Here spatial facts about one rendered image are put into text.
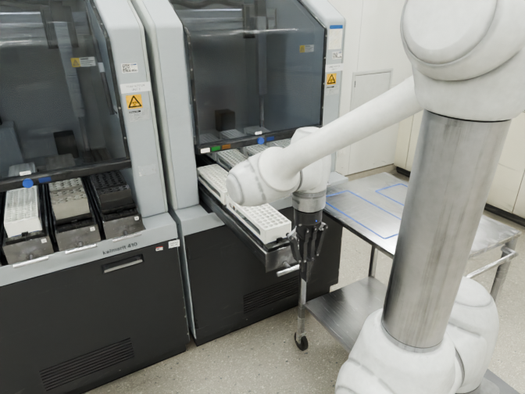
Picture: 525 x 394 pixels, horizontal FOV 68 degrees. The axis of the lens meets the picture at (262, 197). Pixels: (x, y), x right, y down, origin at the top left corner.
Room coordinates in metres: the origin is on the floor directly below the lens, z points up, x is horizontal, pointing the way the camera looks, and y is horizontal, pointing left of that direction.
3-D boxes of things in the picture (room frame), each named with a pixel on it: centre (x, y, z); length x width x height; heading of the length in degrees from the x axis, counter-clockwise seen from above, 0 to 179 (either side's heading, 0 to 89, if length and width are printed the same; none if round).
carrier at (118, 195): (1.31, 0.55, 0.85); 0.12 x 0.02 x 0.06; 119
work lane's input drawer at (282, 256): (1.31, 0.09, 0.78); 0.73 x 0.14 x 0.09; 28
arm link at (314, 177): (0.91, -0.11, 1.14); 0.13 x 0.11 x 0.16; 128
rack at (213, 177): (1.46, 0.17, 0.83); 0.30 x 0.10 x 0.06; 28
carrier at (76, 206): (1.24, 0.68, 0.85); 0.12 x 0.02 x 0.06; 119
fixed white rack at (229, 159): (1.66, 0.11, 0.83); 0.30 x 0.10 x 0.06; 28
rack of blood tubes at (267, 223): (1.19, 0.02, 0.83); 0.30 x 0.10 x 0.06; 29
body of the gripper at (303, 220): (0.92, -0.12, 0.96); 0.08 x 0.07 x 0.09; 119
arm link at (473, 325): (0.61, -0.39, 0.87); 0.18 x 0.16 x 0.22; 128
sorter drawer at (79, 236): (1.44, 0.79, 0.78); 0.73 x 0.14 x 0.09; 28
